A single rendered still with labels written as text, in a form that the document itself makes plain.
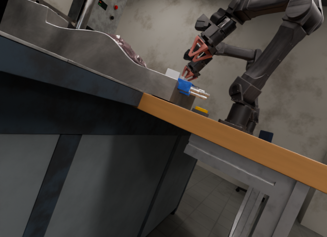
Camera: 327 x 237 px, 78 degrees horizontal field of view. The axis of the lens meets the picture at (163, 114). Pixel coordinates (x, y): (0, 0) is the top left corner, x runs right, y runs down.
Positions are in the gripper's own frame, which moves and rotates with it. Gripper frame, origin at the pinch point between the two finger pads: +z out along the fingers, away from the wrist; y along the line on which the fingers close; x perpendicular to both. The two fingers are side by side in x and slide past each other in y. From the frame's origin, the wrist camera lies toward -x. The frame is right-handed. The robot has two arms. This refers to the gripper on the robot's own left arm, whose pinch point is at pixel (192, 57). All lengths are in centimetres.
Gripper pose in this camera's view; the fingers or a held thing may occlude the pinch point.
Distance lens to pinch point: 88.0
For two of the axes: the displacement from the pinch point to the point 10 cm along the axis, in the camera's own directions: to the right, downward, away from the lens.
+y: -4.0, -1.0, -9.1
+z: -7.4, 6.2, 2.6
